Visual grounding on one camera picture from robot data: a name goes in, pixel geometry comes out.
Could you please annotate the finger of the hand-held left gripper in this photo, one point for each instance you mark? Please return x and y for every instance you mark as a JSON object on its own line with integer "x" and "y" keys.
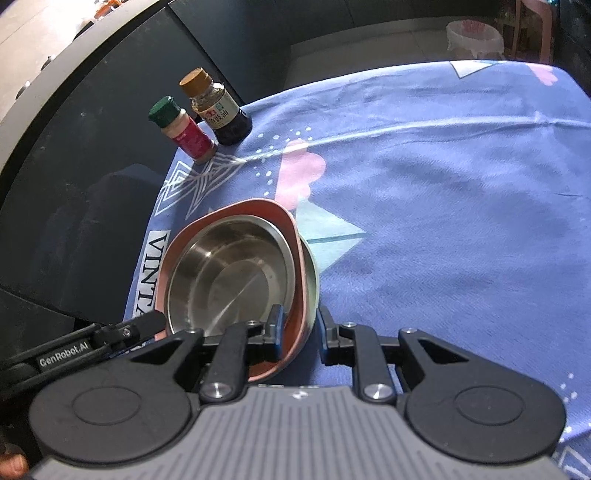
{"x": 138, "y": 326}

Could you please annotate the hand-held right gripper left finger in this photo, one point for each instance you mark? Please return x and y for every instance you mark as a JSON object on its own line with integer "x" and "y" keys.
{"x": 276, "y": 332}

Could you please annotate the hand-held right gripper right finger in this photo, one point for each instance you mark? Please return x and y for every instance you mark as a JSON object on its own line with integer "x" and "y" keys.
{"x": 326, "y": 337}

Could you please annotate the pale green bowl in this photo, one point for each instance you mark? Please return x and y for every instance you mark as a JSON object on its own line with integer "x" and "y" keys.
{"x": 312, "y": 277}

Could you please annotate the pink bowl with steel lining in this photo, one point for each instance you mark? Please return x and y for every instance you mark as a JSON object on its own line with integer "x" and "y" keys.
{"x": 221, "y": 267}

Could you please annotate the person's left hand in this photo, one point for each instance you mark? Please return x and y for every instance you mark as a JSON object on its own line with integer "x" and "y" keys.
{"x": 11, "y": 464}

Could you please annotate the blue printed tablecloth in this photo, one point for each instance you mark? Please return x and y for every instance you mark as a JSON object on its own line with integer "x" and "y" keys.
{"x": 438, "y": 207}

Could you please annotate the black glossy cabinet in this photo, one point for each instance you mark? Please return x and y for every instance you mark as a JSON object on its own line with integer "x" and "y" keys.
{"x": 92, "y": 147}

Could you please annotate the green cap spice bottle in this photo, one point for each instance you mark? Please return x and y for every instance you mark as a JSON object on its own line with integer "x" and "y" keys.
{"x": 191, "y": 136}

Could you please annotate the brown cap dark sauce bottle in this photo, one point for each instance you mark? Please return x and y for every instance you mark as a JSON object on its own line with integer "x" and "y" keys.
{"x": 221, "y": 113}

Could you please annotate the trash bin with white bag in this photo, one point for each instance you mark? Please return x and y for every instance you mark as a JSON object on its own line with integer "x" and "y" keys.
{"x": 474, "y": 39}

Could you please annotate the pink plastic stool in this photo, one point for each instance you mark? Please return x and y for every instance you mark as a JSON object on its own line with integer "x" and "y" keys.
{"x": 535, "y": 27}

